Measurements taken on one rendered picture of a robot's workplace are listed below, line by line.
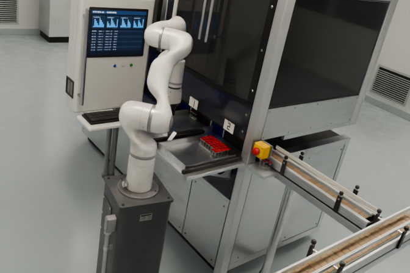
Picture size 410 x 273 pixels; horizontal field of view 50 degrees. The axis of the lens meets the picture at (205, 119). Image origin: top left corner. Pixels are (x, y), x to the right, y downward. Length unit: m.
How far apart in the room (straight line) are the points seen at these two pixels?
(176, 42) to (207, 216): 1.24
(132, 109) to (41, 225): 1.57
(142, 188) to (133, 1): 1.28
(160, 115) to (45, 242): 1.53
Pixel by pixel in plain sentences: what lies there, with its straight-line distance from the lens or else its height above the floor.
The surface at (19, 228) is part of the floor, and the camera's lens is 3.24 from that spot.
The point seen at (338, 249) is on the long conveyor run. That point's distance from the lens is 1.93.
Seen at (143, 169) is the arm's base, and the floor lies 1.00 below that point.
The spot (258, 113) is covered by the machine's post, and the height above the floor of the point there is 1.18.
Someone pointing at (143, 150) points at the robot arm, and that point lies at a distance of 1.93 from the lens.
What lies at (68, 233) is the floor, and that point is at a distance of 3.17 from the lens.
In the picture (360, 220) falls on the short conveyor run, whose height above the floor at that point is 0.92.
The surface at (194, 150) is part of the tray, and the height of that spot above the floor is 0.88.
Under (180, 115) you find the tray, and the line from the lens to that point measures 2.85.
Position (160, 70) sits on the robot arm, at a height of 1.41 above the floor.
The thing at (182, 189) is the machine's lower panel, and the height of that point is 0.41.
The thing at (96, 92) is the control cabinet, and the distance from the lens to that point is 2.91.
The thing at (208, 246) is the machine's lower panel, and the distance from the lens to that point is 2.88.
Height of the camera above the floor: 2.01
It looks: 23 degrees down
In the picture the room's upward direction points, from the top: 11 degrees clockwise
